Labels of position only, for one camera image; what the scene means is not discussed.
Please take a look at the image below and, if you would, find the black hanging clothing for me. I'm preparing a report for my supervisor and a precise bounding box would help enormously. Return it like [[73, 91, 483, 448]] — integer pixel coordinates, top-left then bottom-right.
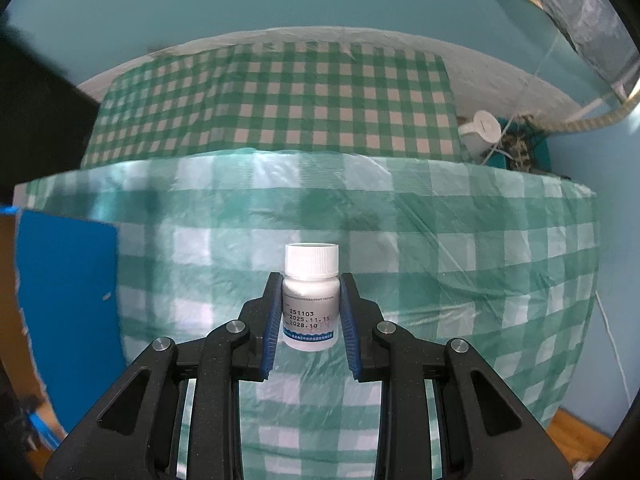
[[0, 15, 103, 211]]

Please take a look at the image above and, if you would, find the small white pill bottle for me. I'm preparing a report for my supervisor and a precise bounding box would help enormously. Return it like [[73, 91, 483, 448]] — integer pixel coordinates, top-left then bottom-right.
[[281, 243, 342, 352]]

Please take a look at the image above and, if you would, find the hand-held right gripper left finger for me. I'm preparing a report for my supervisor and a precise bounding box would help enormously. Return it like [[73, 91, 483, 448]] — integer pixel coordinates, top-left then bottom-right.
[[45, 271, 285, 480]]

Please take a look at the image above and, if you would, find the blue cardboard box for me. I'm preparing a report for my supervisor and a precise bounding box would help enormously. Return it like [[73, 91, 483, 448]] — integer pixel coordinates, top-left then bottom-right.
[[0, 205, 121, 453]]

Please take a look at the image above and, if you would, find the teal box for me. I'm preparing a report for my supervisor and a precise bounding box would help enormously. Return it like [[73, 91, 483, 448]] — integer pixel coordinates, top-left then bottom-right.
[[482, 115, 551, 173]]

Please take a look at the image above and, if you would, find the green checked fabric cover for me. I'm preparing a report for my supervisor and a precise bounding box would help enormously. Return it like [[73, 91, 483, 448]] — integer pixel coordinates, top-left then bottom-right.
[[80, 40, 463, 171]]

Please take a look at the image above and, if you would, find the beige curtain trim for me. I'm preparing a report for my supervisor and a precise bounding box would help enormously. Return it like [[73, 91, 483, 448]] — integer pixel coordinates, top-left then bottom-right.
[[550, 85, 640, 133]]

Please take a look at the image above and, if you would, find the green checked plastic tablecloth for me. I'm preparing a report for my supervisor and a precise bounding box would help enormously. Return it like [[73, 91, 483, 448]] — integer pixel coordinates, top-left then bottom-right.
[[14, 147, 598, 480]]

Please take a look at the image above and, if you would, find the white cable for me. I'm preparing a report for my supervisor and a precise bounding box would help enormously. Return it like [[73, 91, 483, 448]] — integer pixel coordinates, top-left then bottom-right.
[[595, 292, 632, 406]]

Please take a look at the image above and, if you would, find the silver window curtain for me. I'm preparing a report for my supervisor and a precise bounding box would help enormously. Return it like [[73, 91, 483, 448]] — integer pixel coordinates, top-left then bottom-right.
[[487, 0, 640, 103]]

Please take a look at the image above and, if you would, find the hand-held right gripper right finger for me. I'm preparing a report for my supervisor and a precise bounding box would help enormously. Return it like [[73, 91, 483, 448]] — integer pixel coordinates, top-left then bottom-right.
[[340, 272, 572, 480]]

